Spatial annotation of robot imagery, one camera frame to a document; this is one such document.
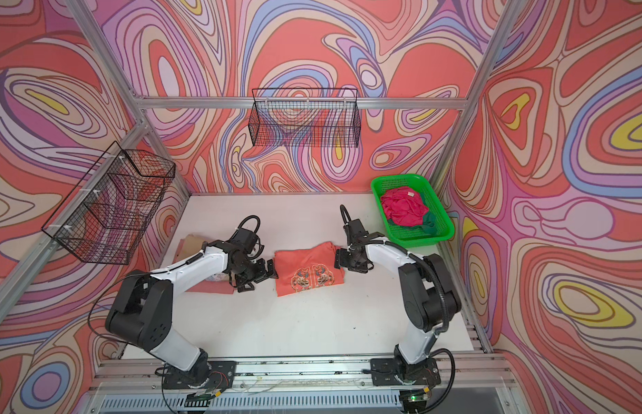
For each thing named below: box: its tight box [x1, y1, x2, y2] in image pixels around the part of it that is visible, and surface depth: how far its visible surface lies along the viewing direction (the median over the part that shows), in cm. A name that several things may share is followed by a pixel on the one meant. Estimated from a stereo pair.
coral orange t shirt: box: [274, 241, 346, 297], surface depth 94 cm
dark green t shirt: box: [400, 210, 438, 236], surface depth 104 cm
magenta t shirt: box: [380, 186, 429, 227], surface depth 107 cm
